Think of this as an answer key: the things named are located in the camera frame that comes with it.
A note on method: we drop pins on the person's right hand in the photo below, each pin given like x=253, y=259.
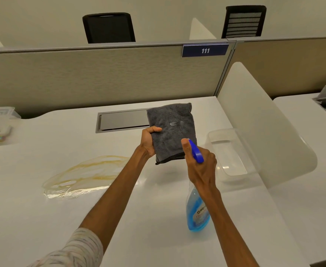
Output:
x=202, y=168

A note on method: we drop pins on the person's left hand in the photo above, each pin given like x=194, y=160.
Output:
x=147, y=142

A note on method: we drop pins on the person's left thumb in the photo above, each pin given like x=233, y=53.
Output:
x=155, y=129

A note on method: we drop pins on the person's right thumb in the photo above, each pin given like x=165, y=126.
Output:
x=187, y=148

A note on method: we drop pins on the grey microfibre cloth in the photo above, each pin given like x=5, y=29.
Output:
x=174, y=130

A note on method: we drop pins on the blue spray bottle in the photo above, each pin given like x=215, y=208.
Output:
x=196, y=214

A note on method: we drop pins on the person's right forearm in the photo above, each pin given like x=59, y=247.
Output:
x=226, y=228

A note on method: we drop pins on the person's left forearm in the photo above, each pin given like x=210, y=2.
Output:
x=113, y=197

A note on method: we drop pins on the clear plastic container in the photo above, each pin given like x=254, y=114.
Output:
x=229, y=155

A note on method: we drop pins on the beige fabric partition panel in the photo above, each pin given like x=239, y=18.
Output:
x=101, y=77
x=288, y=66

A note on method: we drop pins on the white desk side divider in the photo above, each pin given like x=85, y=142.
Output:
x=266, y=127
x=200, y=31

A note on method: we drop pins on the yellowish liquid spill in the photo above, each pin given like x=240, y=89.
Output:
x=85, y=176

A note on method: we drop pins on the blue desk number plate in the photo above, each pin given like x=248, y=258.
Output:
x=205, y=50

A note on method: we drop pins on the black mesh office chair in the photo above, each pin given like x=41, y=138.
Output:
x=108, y=28

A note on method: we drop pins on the black slatted office chair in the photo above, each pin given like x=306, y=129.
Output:
x=243, y=22

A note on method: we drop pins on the patterned white sleeve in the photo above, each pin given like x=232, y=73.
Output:
x=74, y=251

